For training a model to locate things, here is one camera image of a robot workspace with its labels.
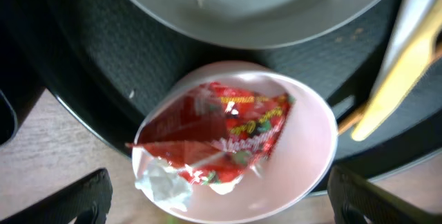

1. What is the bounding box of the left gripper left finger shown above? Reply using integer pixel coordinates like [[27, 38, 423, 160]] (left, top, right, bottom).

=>
[[1, 168, 113, 224]]

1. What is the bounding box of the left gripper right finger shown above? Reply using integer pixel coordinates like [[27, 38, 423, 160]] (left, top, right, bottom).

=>
[[327, 166, 441, 224]]

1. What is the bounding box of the small white tissue piece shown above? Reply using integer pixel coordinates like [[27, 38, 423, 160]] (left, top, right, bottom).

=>
[[135, 158, 193, 212]]

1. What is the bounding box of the pink bowl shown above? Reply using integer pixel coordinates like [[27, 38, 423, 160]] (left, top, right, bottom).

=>
[[131, 61, 338, 223]]

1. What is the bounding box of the red snack wrapper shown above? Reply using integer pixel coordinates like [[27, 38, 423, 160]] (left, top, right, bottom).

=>
[[129, 82, 294, 188]]

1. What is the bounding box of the wooden chopstick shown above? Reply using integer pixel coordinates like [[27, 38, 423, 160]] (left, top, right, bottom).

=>
[[338, 42, 441, 135]]

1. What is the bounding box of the black rectangular tray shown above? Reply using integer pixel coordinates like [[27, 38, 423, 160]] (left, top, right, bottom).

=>
[[0, 91, 18, 145]]

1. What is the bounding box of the round black serving tray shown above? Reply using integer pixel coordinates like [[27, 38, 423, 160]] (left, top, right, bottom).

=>
[[0, 0, 442, 197]]

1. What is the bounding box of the yellow plastic knife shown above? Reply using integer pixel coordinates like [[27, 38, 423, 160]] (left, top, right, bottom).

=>
[[352, 0, 441, 141]]

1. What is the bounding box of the white plastic fork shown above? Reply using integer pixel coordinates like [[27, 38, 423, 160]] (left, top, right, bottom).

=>
[[372, 0, 436, 93]]

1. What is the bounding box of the grey plate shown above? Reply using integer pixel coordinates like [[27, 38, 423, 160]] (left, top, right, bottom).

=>
[[130, 0, 380, 49]]

